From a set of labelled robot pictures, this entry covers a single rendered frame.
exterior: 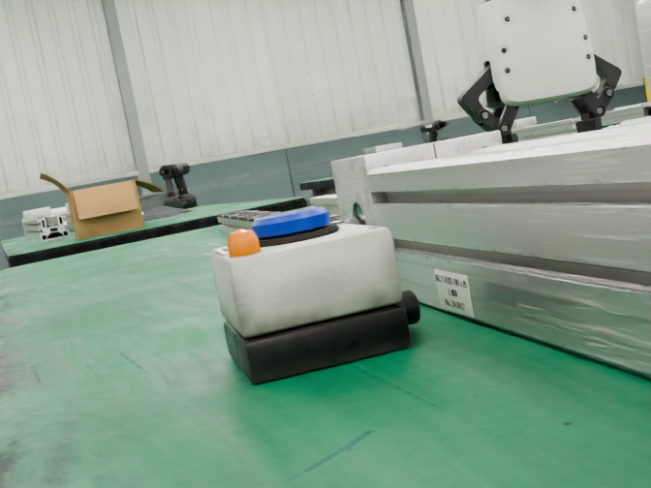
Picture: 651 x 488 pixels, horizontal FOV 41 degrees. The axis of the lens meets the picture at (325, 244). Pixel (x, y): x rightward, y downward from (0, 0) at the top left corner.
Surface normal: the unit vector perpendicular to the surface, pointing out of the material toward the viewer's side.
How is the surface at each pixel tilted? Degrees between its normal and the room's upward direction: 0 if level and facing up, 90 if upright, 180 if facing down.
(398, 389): 0
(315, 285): 90
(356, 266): 90
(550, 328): 90
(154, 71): 90
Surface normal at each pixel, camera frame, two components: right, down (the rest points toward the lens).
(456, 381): -0.18, -0.98
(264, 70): 0.34, 0.03
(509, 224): -0.95, 0.20
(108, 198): 0.22, -0.33
